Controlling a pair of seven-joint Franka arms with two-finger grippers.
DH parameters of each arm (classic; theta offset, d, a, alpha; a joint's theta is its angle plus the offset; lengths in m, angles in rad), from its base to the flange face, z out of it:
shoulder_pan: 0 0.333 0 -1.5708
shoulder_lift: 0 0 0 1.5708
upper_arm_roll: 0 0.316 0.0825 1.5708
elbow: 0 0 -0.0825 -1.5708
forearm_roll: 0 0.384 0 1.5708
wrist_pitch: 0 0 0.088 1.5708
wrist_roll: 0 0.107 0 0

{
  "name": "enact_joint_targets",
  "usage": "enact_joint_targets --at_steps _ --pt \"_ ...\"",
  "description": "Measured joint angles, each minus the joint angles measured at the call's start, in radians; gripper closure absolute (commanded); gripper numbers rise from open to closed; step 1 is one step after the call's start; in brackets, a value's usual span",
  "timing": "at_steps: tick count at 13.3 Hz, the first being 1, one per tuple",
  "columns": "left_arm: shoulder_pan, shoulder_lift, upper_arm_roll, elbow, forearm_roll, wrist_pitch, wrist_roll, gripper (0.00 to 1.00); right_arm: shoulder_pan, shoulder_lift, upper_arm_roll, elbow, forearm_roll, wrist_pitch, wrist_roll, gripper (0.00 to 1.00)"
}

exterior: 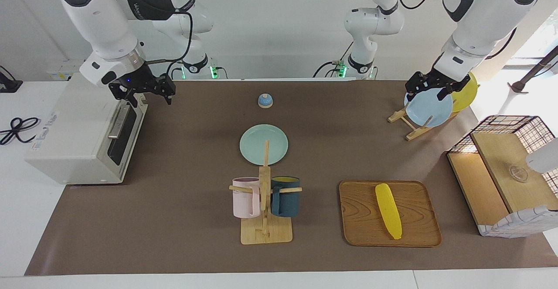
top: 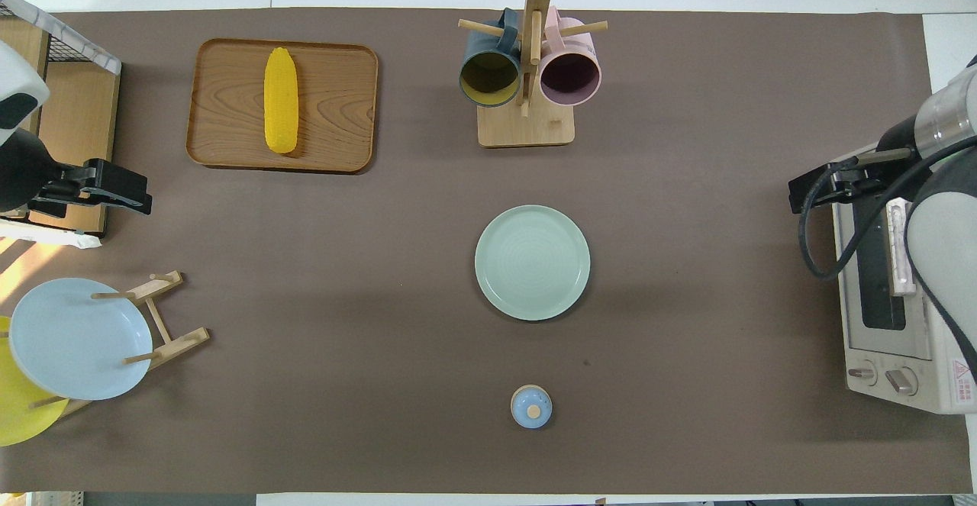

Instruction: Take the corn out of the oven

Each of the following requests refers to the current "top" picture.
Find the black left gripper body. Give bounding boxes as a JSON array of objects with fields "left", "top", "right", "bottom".
[{"left": 0, "top": 128, "right": 96, "bottom": 214}]

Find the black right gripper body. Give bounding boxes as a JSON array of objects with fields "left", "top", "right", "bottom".
[{"left": 828, "top": 113, "right": 928, "bottom": 190}]

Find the glass oven door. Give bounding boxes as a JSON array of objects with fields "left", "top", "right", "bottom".
[{"left": 836, "top": 185, "right": 936, "bottom": 362}]

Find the yellow corn cob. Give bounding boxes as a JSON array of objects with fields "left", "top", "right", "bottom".
[{"left": 263, "top": 47, "right": 300, "bottom": 155}]

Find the pale green plate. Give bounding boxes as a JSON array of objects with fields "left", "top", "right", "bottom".
[{"left": 474, "top": 205, "right": 592, "bottom": 322}]

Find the white toaster oven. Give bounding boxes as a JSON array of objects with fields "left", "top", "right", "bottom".
[{"left": 832, "top": 143, "right": 977, "bottom": 415}]

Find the light blue plate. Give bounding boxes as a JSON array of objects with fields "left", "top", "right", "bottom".
[{"left": 9, "top": 278, "right": 153, "bottom": 401}]

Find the wooden plate rack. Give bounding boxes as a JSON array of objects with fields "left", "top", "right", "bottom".
[{"left": 31, "top": 270, "right": 211, "bottom": 419}]

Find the brown table mat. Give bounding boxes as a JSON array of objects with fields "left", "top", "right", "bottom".
[{"left": 0, "top": 8, "right": 974, "bottom": 495}]

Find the wooden tray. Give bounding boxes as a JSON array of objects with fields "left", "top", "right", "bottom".
[{"left": 185, "top": 38, "right": 380, "bottom": 175}]

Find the yellow plate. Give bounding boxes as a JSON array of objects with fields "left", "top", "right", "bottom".
[{"left": 0, "top": 315, "right": 69, "bottom": 447}]

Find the pink mug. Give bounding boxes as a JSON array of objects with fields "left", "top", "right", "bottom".
[{"left": 539, "top": 7, "right": 602, "bottom": 107}]

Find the wooden mug rack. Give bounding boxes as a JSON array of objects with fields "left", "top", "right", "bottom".
[{"left": 458, "top": 0, "right": 609, "bottom": 148}]

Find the dark blue mug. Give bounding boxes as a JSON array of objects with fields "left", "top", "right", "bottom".
[{"left": 459, "top": 8, "right": 524, "bottom": 108}]

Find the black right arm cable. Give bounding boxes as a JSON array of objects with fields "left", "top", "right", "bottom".
[{"left": 798, "top": 136, "right": 977, "bottom": 282}]

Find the wire and wood shelf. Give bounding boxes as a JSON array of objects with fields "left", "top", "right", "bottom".
[{"left": 0, "top": 0, "right": 123, "bottom": 250}]

